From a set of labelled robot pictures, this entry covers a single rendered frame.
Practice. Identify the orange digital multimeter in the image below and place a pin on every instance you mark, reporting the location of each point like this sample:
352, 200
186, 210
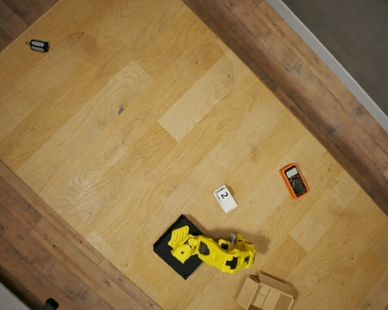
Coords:
294, 181

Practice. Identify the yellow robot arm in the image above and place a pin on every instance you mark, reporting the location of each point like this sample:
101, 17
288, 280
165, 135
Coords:
225, 261

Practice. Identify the white rectangular tray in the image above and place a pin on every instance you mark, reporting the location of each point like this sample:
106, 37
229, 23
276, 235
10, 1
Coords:
228, 205

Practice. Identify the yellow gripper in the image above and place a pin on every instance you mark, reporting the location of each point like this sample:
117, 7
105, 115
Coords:
229, 247

